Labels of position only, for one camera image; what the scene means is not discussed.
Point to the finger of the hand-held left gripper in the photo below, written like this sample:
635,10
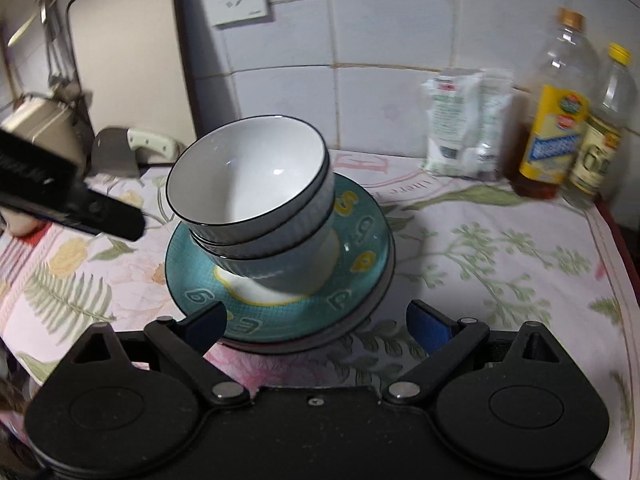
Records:
110,217

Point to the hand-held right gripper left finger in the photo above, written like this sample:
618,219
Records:
210,325

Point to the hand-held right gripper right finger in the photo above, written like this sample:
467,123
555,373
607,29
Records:
425,327

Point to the teal fried egg plate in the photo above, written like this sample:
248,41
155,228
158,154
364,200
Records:
360,260

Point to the white bowl with dark rim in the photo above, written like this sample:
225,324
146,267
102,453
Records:
300,272
245,175
300,237

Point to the cream electric rice cooker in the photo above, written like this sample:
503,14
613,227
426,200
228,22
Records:
45,120

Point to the red striped cloth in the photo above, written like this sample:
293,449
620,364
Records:
12,255

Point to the floral tablecloth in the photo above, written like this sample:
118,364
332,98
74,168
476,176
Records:
500,270

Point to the steel ladle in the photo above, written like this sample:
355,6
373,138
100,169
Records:
60,82

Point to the white cutting board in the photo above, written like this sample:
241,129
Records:
130,50

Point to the white salt packet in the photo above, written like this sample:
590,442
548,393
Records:
460,120

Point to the cooking oil bottle yellow label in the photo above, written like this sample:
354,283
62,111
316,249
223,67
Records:
550,135

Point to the clear vinegar bottle yellow cap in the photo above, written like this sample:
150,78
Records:
600,150

